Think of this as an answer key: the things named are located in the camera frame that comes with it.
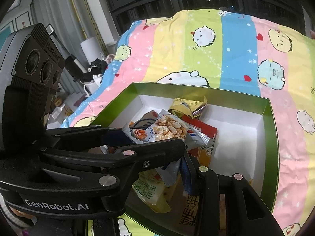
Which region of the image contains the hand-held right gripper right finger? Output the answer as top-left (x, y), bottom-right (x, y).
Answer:
top-left (181, 153), bottom-right (278, 236)

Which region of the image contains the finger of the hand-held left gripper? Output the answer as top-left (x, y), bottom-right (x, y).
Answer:
top-left (39, 138), bottom-right (186, 213)
top-left (41, 125), bottom-right (139, 152)

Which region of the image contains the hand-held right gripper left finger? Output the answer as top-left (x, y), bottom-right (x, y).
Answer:
top-left (71, 216), bottom-right (121, 236)

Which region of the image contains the white blue red snack packet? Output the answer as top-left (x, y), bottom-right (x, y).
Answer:
top-left (154, 160), bottom-right (183, 190)

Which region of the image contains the pale corn kernel snack packet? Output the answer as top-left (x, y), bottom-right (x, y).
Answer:
top-left (122, 110), bottom-right (190, 148)

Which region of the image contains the gold snack packet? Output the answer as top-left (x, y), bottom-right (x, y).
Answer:
top-left (169, 96), bottom-right (208, 119)

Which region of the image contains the green cardboard box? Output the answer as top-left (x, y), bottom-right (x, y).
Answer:
top-left (85, 82), bottom-right (280, 236)

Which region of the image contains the person's left forearm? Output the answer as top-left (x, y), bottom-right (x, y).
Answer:
top-left (0, 194), bottom-right (25, 232)

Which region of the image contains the pile of assorted snack bags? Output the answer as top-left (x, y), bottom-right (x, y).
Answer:
top-left (100, 109), bottom-right (254, 232)

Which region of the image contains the white boxes floor clutter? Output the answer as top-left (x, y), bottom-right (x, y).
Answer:
top-left (49, 90), bottom-right (83, 124)

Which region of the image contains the white basket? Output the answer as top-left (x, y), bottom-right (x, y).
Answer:
top-left (83, 79), bottom-right (104, 97)

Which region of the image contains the black box appliance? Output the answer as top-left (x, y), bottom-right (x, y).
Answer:
top-left (64, 55), bottom-right (86, 75)

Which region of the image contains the black and white clothes pile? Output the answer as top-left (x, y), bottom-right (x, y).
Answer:
top-left (83, 53), bottom-right (116, 83)

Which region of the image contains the black floor lamp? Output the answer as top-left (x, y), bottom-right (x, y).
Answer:
top-left (46, 24), bottom-right (72, 59)

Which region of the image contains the white cylindrical appliance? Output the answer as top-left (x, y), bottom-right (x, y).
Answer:
top-left (80, 36), bottom-right (108, 60)

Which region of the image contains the grey curtain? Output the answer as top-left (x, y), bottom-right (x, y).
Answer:
top-left (29, 0), bottom-right (116, 63)

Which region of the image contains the yellow vertical pipe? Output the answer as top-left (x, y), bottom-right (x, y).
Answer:
top-left (68, 0), bottom-right (109, 54)

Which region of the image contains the pastel cartoon printed blanket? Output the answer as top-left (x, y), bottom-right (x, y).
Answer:
top-left (60, 8), bottom-right (315, 236)

